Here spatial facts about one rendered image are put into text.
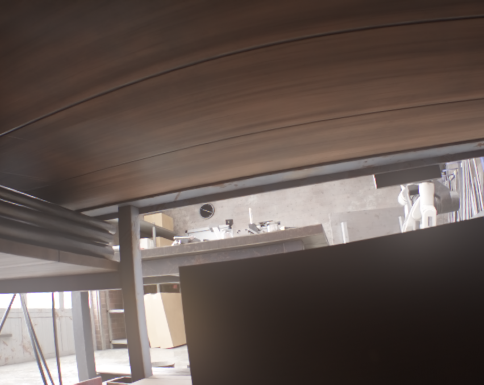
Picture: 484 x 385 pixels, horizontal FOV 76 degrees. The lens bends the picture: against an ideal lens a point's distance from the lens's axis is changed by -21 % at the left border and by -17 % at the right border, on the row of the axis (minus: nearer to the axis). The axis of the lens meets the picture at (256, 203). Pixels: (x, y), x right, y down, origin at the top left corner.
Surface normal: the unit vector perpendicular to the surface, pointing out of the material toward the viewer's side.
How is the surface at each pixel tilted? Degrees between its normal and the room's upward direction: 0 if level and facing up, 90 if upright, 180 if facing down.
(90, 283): 90
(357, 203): 90
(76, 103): 180
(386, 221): 90
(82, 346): 90
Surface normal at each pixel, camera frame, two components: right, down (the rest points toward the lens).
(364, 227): 0.11, -0.27
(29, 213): 0.97, -0.16
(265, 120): 0.11, 0.96
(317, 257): -0.26, -0.18
